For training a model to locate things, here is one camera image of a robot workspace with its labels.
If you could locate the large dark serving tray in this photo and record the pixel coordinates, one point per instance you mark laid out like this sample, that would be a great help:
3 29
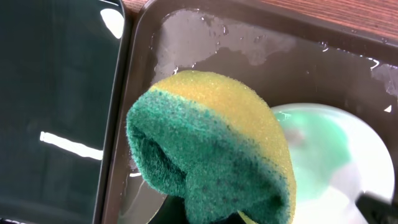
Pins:
284 50

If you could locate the white plate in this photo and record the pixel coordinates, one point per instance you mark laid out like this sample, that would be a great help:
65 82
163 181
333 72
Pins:
336 158

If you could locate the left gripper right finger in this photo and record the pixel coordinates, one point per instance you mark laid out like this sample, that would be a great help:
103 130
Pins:
234 218

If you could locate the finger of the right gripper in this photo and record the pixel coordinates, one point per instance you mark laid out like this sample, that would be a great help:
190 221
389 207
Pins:
375 210

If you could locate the black water basin tray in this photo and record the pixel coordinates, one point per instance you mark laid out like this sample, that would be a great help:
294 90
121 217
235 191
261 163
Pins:
58 66

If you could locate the green yellow sponge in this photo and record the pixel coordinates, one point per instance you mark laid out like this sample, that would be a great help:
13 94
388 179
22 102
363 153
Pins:
212 141

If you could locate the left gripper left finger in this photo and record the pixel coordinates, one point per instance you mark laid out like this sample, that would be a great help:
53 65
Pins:
172 211

